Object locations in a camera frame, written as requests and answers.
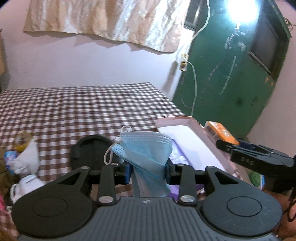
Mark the wall power socket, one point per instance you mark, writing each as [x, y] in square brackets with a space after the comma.
[184, 62]

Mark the blue Vinda tissue pack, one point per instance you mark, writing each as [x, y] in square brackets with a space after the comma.
[10, 156]

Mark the green wooden door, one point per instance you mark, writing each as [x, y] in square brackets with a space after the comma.
[235, 60]

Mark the person's right hand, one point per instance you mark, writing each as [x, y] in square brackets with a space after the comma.
[286, 229]

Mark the purple wet wipes pack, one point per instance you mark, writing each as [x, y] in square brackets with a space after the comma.
[178, 156]

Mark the white knitted sock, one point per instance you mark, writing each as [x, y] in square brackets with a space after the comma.
[27, 162]

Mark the pink cardboard box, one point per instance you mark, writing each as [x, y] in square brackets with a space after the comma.
[197, 147]

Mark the white respirator mask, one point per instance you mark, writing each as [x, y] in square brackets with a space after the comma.
[26, 185]

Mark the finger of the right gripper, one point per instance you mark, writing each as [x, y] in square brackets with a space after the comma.
[243, 150]

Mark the blue surgical mask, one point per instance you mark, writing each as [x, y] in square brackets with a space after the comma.
[148, 153]

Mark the orange tissue packet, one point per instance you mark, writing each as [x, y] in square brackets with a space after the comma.
[216, 131]

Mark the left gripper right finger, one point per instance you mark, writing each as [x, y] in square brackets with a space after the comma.
[183, 176]

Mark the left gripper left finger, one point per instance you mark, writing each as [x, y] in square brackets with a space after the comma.
[112, 175]

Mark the yellow tape roll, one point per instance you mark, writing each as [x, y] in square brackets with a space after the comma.
[21, 141]

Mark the beige wall curtain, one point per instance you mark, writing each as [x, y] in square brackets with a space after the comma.
[153, 24]

